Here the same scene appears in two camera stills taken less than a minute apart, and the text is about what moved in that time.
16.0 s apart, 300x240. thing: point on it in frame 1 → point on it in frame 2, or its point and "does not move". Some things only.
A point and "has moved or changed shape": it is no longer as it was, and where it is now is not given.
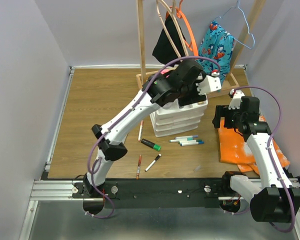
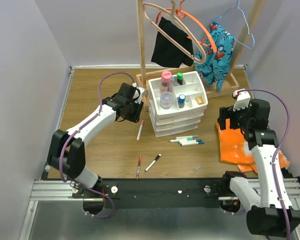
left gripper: x=194 y=97 → x=137 y=114
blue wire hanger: x=249 y=33 does not move
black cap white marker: x=152 y=163 does not move
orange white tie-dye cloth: x=234 y=149 does not move
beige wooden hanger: x=171 y=13 → x=176 y=17
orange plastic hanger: x=180 y=14 → x=181 y=13
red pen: x=138 y=167 does not move
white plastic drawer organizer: x=174 y=120 does not move
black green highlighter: x=152 y=145 has moved or changed shape
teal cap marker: x=189 y=138 does not move
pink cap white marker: x=140 y=130 does not move
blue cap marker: x=192 y=143 does not move
